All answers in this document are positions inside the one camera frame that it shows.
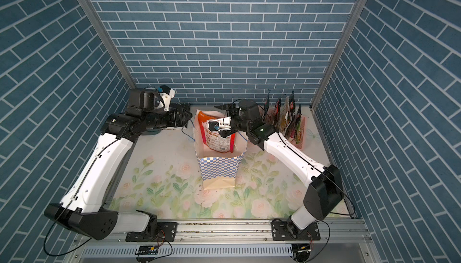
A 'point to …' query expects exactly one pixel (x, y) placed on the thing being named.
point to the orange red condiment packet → (214, 139)
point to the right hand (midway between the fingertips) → (220, 112)
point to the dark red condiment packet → (277, 112)
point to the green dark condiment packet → (292, 107)
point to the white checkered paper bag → (218, 169)
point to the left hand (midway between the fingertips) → (190, 115)
